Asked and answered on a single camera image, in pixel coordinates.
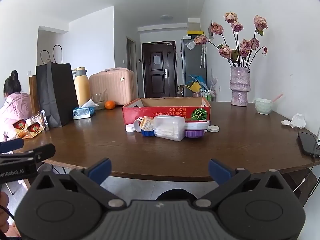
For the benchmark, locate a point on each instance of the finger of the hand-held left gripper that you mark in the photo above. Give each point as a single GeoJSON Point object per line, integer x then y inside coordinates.
{"type": "Point", "coordinates": [11, 145]}
{"type": "Point", "coordinates": [40, 153]}

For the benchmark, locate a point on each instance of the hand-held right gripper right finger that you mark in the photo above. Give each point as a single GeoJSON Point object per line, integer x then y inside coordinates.
{"type": "Point", "coordinates": [220, 170]}

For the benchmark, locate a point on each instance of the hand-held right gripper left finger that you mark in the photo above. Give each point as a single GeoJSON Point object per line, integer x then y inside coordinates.
{"type": "Point", "coordinates": [101, 168]}

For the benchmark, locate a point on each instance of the white round lid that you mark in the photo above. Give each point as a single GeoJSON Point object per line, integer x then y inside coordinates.
{"type": "Point", "coordinates": [213, 129]}

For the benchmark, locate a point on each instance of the blue plastic cap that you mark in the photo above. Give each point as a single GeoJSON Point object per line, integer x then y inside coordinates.
{"type": "Point", "coordinates": [148, 133]}

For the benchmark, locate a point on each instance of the cream plug adapter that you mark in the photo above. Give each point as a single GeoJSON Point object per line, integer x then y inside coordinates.
{"type": "Point", "coordinates": [148, 123]}

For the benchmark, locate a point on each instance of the clear cotton swab box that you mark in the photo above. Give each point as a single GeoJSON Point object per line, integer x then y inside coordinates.
{"type": "Point", "coordinates": [168, 127]}

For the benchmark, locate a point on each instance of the red cardboard box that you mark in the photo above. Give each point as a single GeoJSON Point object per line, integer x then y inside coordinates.
{"type": "Point", "coordinates": [162, 111]}

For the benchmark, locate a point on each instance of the person's left hand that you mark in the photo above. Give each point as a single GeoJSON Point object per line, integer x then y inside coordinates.
{"type": "Point", "coordinates": [3, 206]}

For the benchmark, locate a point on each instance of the red label snack packet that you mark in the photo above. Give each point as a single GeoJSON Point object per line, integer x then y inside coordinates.
{"type": "Point", "coordinates": [35, 128]}
{"type": "Point", "coordinates": [20, 126]}

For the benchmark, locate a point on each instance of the silver foil snack packet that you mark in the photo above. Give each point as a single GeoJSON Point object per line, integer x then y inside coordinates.
{"type": "Point", "coordinates": [43, 118]}

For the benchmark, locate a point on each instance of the brown paper bag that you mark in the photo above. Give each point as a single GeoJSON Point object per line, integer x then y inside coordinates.
{"type": "Point", "coordinates": [33, 95]}

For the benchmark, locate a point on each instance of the blue tissue box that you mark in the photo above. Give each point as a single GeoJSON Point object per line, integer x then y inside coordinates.
{"type": "Point", "coordinates": [82, 113]}

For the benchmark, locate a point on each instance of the black paper bag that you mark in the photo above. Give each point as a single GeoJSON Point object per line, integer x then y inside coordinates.
{"type": "Point", "coordinates": [56, 92]}

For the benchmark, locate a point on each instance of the orange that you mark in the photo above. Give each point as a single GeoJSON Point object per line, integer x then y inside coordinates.
{"type": "Point", "coordinates": [110, 105]}

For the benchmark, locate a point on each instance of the clear glass cup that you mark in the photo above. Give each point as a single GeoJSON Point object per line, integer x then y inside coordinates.
{"type": "Point", "coordinates": [100, 99]}

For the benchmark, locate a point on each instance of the pale green bowl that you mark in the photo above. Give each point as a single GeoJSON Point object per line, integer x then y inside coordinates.
{"type": "Point", "coordinates": [263, 106]}

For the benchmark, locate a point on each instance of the yellow thermos jug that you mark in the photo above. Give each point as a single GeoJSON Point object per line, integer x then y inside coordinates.
{"type": "Point", "coordinates": [82, 87]}

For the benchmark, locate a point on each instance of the pink suitcase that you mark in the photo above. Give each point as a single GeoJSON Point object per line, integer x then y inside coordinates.
{"type": "Point", "coordinates": [112, 85]}

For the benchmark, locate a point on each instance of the pink textured vase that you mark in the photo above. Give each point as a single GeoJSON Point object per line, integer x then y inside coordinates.
{"type": "Point", "coordinates": [240, 85]}

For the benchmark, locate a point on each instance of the yellow watering can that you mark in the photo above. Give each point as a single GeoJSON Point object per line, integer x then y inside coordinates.
{"type": "Point", "coordinates": [192, 87]}

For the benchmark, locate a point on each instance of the white dried branches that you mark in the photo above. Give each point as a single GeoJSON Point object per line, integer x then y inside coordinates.
{"type": "Point", "coordinates": [213, 80]}

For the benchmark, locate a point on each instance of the crumpled white tissue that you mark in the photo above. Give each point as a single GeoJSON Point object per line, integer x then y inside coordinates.
{"type": "Point", "coordinates": [296, 121]}

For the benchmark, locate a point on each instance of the pink spoon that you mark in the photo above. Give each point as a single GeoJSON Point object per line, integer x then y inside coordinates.
{"type": "Point", "coordinates": [277, 97]}

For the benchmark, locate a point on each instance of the black smartphone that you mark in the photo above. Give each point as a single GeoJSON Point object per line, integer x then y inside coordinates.
{"type": "Point", "coordinates": [308, 143]}

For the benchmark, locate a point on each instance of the blue folding rack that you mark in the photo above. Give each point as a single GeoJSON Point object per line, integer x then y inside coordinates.
{"type": "Point", "coordinates": [198, 79]}

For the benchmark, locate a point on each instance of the white spray bottle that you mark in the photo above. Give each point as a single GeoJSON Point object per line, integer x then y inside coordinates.
{"type": "Point", "coordinates": [318, 136]}

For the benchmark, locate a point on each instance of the grey refrigerator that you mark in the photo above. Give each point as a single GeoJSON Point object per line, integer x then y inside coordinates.
{"type": "Point", "coordinates": [193, 65]}

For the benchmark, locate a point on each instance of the dark brown door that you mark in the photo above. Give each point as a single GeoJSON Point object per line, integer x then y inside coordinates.
{"type": "Point", "coordinates": [158, 75]}

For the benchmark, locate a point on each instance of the yellow box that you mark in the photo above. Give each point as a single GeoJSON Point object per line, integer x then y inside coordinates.
{"type": "Point", "coordinates": [195, 33]}

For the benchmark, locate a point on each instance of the round ceiling lamp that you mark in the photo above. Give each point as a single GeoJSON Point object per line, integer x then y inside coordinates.
{"type": "Point", "coordinates": [166, 17]}

